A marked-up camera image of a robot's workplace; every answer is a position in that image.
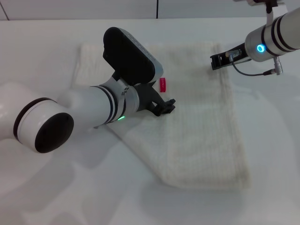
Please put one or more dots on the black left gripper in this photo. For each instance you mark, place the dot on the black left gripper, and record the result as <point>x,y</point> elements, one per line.
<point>147,98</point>

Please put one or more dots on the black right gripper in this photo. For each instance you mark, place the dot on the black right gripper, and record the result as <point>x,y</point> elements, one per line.
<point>230,59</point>

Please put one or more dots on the white ribbed towel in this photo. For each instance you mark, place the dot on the white ribbed towel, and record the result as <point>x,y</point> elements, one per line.
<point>199,129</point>

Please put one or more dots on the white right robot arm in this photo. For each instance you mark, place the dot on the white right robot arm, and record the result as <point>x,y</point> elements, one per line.
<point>274,35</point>

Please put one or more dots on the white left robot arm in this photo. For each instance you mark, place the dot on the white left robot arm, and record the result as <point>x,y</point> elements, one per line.
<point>58,117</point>

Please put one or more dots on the red sewn fabric label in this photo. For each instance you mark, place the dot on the red sewn fabric label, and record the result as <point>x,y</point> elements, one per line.
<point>162,85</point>

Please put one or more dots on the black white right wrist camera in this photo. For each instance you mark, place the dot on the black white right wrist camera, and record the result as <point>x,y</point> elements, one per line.
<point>257,2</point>

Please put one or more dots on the black vertical wall strip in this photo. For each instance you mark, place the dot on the black vertical wall strip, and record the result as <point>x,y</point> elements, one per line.
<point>157,8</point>

